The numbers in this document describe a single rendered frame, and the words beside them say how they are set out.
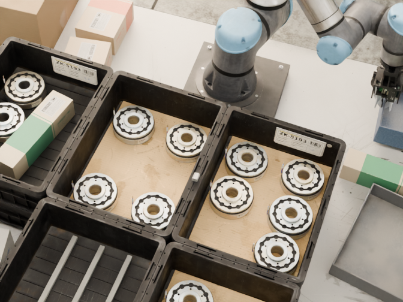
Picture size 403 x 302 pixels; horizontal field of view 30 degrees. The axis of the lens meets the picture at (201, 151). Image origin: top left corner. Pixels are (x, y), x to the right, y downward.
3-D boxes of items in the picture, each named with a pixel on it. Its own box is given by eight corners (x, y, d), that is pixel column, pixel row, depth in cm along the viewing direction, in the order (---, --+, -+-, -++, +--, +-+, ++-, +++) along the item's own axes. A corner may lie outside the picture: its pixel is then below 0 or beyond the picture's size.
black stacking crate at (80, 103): (15, 66, 203) (9, 36, 193) (117, 98, 198) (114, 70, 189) (-63, 181, 181) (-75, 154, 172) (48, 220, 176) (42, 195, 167)
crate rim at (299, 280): (228, 109, 185) (229, 103, 183) (346, 147, 181) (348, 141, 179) (168, 244, 163) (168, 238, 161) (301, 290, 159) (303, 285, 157)
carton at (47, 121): (16, 182, 180) (12, 168, 175) (-4, 171, 181) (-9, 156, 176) (75, 114, 192) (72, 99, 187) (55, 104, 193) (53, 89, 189)
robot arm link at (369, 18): (331, 8, 180) (373, 25, 176) (353, -16, 186) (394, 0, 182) (327, 33, 186) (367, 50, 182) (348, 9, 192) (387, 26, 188)
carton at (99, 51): (72, 54, 221) (69, 36, 215) (112, 60, 220) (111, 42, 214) (57, 95, 212) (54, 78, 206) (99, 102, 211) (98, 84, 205)
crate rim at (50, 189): (116, 74, 190) (116, 68, 188) (228, 109, 185) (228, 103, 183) (44, 200, 168) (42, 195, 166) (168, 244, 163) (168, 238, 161)
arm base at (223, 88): (210, 57, 216) (213, 32, 208) (261, 71, 215) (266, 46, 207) (196, 94, 207) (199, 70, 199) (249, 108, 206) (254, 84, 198)
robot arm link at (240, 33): (202, 60, 202) (207, 22, 191) (229, 33, 209) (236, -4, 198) (240, 81, 198) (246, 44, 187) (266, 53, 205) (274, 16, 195)
